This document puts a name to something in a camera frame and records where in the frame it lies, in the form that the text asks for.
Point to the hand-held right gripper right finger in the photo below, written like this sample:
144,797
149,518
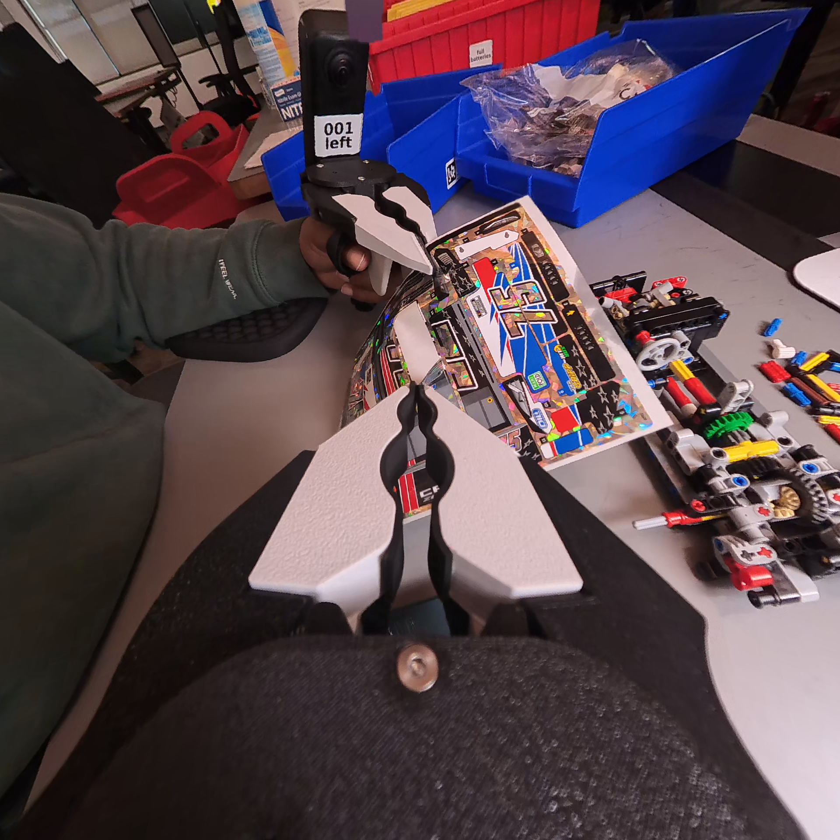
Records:
505,525

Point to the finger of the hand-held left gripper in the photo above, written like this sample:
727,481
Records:
387,243
413,207

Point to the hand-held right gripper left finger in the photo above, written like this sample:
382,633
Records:
328,518

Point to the holographic lego sticker sheet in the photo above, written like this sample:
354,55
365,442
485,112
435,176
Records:
525,341

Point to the person's left forearm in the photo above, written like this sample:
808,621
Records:
164,275

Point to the clear bags of lego parts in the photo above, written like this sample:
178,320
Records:
538,118

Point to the partly built lego car chassis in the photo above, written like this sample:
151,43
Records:
741,472

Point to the pile of loose lego pieces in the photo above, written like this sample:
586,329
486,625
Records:
814,364

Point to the person's left hand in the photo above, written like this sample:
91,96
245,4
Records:
315,249

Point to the nitrile gloves box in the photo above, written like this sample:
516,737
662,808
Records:
262,39

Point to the red storage bin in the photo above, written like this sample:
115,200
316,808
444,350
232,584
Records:
426,59

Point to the red plastic container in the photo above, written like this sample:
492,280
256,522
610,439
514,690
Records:
170,190

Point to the white book stand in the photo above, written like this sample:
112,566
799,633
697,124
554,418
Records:
823,279

